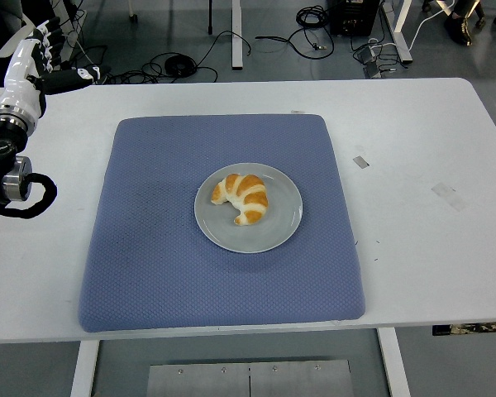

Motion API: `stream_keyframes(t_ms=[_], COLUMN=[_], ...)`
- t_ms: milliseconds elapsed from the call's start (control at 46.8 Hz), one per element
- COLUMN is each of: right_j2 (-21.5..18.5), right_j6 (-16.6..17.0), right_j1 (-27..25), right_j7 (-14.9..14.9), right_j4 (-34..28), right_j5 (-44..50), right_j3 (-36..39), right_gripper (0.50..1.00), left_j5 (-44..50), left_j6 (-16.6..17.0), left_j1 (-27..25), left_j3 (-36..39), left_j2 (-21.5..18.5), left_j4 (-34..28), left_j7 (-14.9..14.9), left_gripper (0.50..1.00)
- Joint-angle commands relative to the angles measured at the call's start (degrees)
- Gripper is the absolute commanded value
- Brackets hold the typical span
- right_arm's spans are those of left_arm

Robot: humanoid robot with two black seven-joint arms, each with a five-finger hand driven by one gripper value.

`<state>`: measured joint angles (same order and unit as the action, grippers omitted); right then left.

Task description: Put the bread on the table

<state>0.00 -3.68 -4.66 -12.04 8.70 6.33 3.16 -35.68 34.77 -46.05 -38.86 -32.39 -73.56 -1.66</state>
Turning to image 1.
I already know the coiled black cable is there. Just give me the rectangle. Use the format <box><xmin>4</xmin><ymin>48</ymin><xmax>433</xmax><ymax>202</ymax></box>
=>
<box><xmin>164</xmin><ymin>55</ymin><xmax>198</xmax><ymax>78</ymax></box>

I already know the black equipment box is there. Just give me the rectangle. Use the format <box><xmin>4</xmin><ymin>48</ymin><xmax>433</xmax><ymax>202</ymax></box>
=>
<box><xmin>329</xmin><ymin>0</ymin><xmax>377</xmax><ymax>36</ymax></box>

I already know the blue quilted mat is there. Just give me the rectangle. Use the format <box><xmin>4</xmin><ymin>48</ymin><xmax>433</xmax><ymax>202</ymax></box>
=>
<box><xmin>77</xmin><ymin>114</ymin><xmax>365</xmax><ymax>334</ymax></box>

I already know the white background table leg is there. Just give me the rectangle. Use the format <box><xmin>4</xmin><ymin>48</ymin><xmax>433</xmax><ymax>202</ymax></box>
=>
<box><xmin>231</xmin><ymin>0</ymin><xmax>244</xmax><ymax>69</ymax></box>

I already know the grey foot pedal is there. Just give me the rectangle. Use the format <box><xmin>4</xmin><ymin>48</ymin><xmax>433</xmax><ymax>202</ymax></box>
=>
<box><xmin>362</xmin><ymin>61</ymin><xmax>384</xmax><ymax>79</ymax></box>

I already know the white chair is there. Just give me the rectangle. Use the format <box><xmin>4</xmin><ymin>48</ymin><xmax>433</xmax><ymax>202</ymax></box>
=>
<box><xmin>0</xmin><ymin>14</ymin><xmax>38</xmax><ymax>59</ymax></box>

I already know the grey round plate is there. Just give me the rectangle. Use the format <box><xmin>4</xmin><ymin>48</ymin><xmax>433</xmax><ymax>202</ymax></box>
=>
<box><xmin>193</xmin><ymin>162</ymin><xmax>304</xmax><ymax>254</ymax></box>

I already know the person's foot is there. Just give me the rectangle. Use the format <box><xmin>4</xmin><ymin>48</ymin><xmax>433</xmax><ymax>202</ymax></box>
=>
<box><xmin>444</xmin><ymin>14</ymin><xmax>475</xmax><ymax>46</ymax></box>

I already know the grey metal plate with screws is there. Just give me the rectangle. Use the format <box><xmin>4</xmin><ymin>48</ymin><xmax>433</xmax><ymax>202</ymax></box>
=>
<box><xmin>145</xmin><ymin>359</ymin><xmax>355</xmax><ymax>397</ymax></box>

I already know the large clear tape piece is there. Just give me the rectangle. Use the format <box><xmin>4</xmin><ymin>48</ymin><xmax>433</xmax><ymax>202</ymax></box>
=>
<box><xmin>431</xmin><ymin>182</ymin><xmax>469</xmax><ymax>213</ymax></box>

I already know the white cable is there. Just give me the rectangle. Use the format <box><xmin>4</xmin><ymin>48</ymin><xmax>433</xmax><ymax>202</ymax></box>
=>
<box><xmin>408</xmin><ymin>3</ymin><xmax>455</xmax><ymax>47</ymax></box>

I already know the croissant bread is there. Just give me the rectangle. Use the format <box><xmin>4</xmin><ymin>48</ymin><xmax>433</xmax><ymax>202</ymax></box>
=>
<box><xmin>210</xmin><ymin>173</ymin><xmax>269</xmax><ymax>227</ymax></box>

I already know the white background desk frame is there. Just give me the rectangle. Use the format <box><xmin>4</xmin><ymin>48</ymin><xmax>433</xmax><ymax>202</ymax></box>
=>
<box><xmin>379</xmin><ymin>0</ymin><xmax>413</xmax><ymax>64</ymax></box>

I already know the black cable bundle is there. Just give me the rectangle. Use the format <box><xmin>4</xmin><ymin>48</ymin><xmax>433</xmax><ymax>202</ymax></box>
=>
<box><xmin>295</xmin><ymin>4</ymin><xmax>330</xmax><ymax>28</ymax></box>

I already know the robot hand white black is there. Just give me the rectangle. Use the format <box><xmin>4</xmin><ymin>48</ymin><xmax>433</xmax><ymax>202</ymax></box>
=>
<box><xmin>0</xmin><ymin>17</ymin><xmax>112</xmax><ymax>125</ymax></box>

